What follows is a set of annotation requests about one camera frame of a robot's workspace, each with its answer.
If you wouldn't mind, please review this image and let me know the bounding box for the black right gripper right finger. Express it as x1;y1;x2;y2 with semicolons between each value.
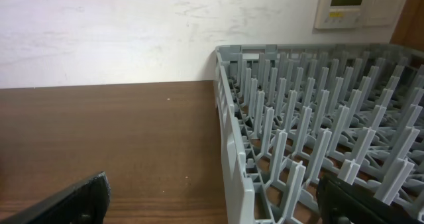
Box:
316;176;420;224

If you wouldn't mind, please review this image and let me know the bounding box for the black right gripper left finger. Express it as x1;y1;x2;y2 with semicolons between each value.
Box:
1;172;111;224

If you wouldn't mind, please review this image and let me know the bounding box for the grey dishwasher rack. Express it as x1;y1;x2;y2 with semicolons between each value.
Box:
214;44;423;223

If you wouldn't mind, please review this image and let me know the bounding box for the wall control panel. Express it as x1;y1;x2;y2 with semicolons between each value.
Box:
314;0;404;29

